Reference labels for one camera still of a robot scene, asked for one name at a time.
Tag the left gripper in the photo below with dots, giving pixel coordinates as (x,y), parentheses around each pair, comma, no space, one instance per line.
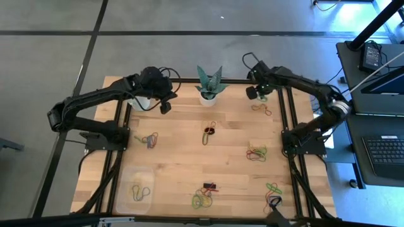
(164,93)

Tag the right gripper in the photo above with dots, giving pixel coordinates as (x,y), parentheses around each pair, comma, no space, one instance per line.
(265,81)

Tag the rubber band bundle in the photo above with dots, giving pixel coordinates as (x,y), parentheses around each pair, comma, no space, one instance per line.
(155,135)

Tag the black wide rubber band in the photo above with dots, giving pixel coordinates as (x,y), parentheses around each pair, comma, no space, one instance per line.
(209,130)
(208,186)
(273,201)

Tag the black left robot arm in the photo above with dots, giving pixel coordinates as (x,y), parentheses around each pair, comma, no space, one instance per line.
(94,94)

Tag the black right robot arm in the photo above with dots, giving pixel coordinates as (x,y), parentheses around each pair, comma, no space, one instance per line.
(303,82)

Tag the clear plastic bin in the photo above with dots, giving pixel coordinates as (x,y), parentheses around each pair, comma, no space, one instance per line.
(126,208)

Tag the white cylindrical container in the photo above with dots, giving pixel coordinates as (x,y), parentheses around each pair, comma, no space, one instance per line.
(142,104)

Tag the snake plant in white pot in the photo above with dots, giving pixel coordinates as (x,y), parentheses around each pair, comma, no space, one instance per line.
(208,101)

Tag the small black plug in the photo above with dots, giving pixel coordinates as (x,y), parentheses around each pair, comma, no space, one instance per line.
(343,79)

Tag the black side desk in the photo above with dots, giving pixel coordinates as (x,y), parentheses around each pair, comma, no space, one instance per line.
(356,126)

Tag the black power adapter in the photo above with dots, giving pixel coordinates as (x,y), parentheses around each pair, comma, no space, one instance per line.
(370,58)

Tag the thin white rod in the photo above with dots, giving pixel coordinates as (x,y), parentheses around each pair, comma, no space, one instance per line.
(375,72)

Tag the open laptop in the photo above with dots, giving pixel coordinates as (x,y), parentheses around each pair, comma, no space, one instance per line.
(378,104)

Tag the black caster wheel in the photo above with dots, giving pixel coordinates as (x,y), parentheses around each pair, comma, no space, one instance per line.
(353,183)

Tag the black diagonal pole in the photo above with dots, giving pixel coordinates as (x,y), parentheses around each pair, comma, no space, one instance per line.
(375,23)

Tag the black keyboard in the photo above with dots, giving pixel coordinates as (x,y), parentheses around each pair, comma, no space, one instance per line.
(385,154)

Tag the grey metal leg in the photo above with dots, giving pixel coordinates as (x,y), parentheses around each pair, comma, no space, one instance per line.
(9,144)

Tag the black rig beam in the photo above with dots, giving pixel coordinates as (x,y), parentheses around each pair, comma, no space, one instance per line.
(38,221)

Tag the black aluminium table frame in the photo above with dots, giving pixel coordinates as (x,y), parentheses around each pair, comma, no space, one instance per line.
(235,81)

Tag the small black table camera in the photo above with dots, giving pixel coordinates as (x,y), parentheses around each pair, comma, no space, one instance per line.
(204,221)

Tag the silver metal bracket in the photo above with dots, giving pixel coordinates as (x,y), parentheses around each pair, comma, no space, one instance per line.
(116,219)

